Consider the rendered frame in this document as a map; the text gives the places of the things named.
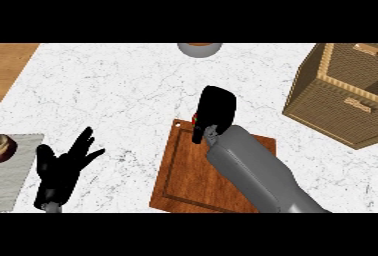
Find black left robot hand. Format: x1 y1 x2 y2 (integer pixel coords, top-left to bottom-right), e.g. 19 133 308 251
32 126 106 211

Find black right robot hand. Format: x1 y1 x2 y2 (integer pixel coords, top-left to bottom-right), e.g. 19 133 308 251
190 85 237 145

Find brown wicker basket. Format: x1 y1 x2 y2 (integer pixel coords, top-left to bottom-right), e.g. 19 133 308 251
280 43 378 151

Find brown cupcake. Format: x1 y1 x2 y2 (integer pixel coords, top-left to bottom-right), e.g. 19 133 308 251
0 134 19 164

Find brown wooden cutting board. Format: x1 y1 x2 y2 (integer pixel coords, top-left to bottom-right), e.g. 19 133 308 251
147 118 277 214

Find grey placemat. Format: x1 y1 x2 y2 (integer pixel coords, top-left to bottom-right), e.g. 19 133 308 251
0 133 45 213

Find grey round bowl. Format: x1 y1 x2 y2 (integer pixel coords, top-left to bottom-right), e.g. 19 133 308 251
175 43 224 59

